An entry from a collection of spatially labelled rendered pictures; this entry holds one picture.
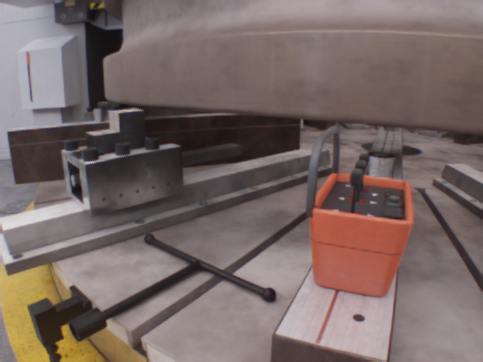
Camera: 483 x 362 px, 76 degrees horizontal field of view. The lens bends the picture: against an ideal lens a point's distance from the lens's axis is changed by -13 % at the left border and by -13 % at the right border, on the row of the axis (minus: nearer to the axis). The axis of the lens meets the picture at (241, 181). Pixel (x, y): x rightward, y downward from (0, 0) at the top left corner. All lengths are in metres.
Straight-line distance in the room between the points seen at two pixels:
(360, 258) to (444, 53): 0.71
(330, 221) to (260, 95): 0.75
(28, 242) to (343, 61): 1.28
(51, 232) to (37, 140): 1.20
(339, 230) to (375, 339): 0.14
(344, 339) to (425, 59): 0.80
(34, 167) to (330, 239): 2.35
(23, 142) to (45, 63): 1.89
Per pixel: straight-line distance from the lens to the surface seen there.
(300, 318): 0.47
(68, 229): 1.51
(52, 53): 4.32
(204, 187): 1.78
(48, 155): 2.60
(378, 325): 0.47
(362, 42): 1.05
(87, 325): 1.05
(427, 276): 1.38
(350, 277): 0.50
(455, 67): 1.06
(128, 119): 1.55
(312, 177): 0.45
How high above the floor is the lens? 0.98
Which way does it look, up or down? 17 degrees down
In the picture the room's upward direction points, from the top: straight up
